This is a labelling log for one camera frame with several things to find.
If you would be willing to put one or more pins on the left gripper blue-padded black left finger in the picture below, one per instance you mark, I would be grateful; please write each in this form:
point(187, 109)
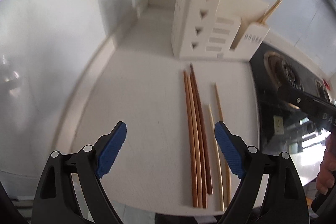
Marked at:
point(55, 199)

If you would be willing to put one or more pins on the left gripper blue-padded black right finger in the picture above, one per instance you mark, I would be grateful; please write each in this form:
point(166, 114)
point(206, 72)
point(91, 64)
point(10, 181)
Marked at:
point(284, 200)

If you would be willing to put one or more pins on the dark brown wooden chopstick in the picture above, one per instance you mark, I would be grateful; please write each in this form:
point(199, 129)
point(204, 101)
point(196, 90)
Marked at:
point(203, 133)

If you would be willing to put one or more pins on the person's right hand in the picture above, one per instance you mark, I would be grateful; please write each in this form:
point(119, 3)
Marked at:
point(325, 178)

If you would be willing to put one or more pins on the black glass gas stove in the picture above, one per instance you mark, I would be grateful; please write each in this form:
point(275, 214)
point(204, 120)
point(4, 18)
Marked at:
point(283, 126)

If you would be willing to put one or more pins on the tan bamboo chopstick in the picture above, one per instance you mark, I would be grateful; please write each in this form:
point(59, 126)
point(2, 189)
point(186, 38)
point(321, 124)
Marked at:
point(222, 139)

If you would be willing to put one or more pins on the pale cream chopstick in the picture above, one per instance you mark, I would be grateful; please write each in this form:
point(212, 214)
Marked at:
point(217, 159)

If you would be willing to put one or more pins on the light brown wooden chopstick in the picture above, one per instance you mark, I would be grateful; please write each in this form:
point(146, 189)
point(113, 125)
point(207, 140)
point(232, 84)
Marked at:
point(201, 182)

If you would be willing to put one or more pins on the reddish brown wooden chopstick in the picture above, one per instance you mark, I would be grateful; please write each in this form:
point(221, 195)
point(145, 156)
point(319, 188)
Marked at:
point(191, 143)

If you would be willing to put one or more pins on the bamboo chopstick in side slot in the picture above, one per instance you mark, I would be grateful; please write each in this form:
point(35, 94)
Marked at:
point(271, 10)

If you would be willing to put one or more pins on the white plastic utensil holder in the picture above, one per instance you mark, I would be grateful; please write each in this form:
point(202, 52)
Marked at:
point(217, 29)

